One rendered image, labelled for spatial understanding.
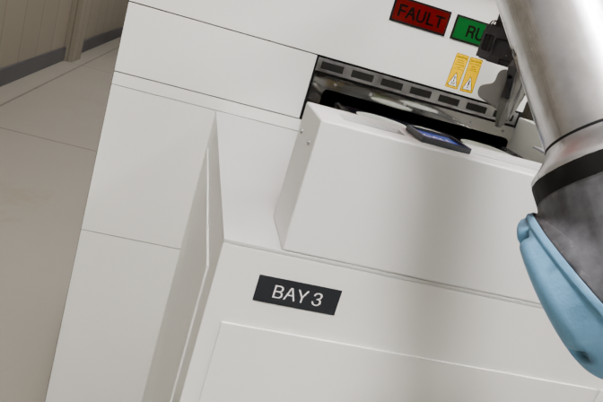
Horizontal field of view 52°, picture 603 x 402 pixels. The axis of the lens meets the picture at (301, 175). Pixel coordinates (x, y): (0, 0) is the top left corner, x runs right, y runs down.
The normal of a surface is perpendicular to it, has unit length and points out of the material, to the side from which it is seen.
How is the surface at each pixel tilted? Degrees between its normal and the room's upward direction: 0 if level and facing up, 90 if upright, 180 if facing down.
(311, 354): 90
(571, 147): 59
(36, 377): 0
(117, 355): 90
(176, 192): 90
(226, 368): 90
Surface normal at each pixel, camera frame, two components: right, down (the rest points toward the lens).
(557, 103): -0.88, -0.02
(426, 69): 0.14, 0.30
